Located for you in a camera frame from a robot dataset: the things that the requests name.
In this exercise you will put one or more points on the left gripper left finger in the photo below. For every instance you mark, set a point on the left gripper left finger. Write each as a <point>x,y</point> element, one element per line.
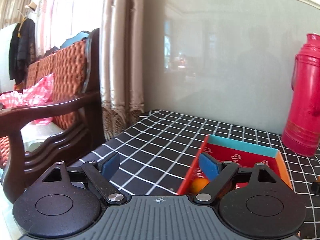
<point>100,174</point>

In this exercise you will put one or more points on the colourful cardboard box tray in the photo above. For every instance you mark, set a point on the colourful cardboard box tray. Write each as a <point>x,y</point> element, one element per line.
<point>242,153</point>

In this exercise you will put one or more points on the pink checkered plastic bag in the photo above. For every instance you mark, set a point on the pink checkered plastic bag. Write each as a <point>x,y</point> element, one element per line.
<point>36,95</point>

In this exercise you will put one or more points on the red thermos flask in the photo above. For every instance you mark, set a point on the red thermos flask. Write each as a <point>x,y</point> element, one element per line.
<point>301,132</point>

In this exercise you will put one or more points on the small orange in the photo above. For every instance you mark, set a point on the small orange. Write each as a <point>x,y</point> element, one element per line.
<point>198,184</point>

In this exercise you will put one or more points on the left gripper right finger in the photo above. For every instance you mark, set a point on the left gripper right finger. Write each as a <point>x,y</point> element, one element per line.
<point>220,175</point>

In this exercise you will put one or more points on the black jacket on stand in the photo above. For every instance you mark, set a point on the black jacket on stand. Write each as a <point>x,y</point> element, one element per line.
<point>22,50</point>

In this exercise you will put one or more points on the dark wooden sofa chair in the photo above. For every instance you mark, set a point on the dark wooden sofa chair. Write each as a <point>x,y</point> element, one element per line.
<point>74,106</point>

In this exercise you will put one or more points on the beige curtain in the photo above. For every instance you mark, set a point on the beige curtain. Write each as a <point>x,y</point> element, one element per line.
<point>121,64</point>

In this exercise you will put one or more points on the black white grid tablecloth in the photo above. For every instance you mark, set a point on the black white grid tablecloth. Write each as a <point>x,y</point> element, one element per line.
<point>159,156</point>

